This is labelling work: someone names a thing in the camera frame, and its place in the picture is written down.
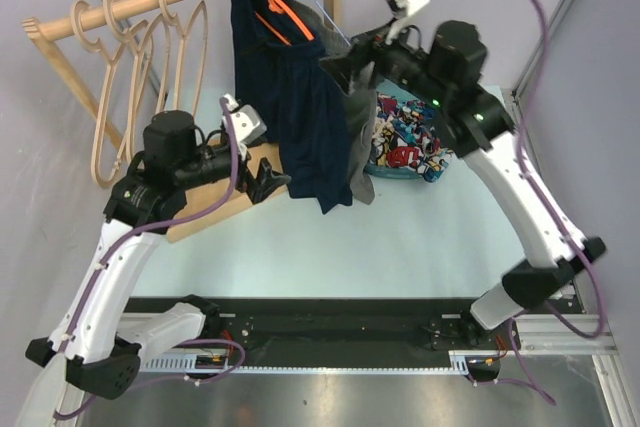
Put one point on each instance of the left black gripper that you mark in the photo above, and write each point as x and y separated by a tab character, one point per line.
265	180

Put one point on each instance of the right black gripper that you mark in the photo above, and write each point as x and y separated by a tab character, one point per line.
366	48

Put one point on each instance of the navy blue shorts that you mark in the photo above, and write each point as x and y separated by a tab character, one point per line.
277	71

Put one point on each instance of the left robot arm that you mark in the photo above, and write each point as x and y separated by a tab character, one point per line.
176	157

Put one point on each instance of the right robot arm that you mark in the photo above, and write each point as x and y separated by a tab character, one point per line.
475	125

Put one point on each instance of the grey shorts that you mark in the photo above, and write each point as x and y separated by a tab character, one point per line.
360	105

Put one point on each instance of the wooden hanger far left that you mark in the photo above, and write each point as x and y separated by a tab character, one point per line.
112	62

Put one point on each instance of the wooden hanger middle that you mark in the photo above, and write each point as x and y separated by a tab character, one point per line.
139	39

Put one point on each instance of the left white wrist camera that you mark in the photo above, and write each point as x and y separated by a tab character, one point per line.
245	120

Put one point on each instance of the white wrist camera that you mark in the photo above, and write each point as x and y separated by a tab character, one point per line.
245	120
403	11

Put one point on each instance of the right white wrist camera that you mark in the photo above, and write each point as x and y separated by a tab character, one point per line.
403	11

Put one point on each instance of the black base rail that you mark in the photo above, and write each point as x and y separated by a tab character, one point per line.
381	335

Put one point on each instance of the white slotted cable duct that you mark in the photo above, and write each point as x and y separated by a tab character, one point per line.
188	362

